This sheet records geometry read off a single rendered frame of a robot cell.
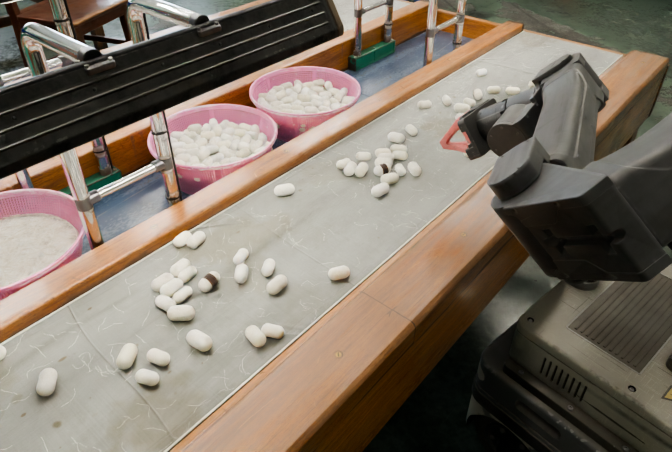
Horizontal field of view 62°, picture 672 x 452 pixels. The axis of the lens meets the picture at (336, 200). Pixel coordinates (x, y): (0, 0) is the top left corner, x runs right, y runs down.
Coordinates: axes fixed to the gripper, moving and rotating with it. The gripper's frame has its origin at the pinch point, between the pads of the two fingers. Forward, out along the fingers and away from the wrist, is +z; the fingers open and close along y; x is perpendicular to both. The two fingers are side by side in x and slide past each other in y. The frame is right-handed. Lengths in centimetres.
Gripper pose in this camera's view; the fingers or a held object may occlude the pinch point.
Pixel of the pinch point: (445, 143)
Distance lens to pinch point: 97.9
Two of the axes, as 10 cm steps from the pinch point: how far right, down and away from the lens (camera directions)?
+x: 4.8, 8.7, 1.2
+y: -6.5, 4.5, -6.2
